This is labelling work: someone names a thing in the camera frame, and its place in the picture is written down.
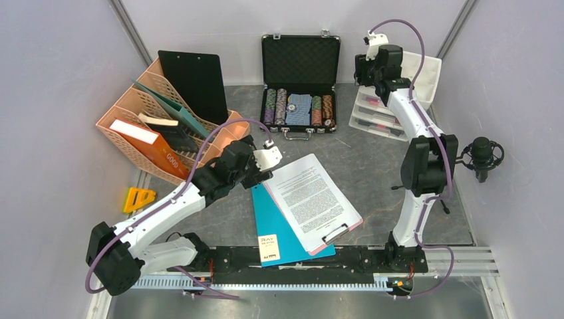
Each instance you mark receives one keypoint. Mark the black clipboard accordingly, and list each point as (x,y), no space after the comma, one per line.
(198,79)

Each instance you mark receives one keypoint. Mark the pink clipboard with paper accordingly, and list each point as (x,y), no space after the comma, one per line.
(314,207)

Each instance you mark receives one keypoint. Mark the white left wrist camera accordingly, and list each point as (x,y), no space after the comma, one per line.
(269,157)

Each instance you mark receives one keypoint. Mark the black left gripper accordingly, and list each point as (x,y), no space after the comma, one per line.
(256,175)

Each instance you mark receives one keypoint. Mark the yellow triangular stand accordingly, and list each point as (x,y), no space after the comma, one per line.
(137,198)

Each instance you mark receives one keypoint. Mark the blue plastic folder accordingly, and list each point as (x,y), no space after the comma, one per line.
(277,242)

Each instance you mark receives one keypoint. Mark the white drawer organizer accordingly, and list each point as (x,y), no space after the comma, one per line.
(369,113)

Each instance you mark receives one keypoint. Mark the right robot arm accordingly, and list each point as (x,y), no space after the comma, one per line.
(405,239)

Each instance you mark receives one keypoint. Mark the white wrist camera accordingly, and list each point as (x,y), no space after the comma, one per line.
(374,41)
(269,157)

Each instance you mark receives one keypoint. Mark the Nineteen Eighty-Four dark book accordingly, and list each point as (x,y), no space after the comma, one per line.
(172,131)

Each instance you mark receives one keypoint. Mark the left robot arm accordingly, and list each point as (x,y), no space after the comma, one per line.
(119,256)

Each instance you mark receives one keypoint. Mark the aluminium slotted rail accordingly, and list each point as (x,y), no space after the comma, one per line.
(177,281)

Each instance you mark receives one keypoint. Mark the orange Good Morning book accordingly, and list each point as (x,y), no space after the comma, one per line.
(152,145)

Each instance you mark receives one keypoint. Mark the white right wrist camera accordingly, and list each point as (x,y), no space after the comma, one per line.
(374,41)

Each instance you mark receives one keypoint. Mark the peach plastic file organizer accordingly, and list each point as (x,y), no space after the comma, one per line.
(135,101)

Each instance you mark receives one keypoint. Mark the black microphone on tripod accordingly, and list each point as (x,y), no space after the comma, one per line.
(480,156)

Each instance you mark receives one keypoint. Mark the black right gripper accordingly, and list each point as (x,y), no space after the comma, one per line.
(361,65)

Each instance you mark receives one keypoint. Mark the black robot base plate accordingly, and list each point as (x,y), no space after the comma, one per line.
(361,258)

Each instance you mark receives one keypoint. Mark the teal folder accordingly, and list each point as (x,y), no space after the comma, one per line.
(176,110)

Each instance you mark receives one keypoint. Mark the black poker chip case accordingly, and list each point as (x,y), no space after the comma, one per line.
(299,77)

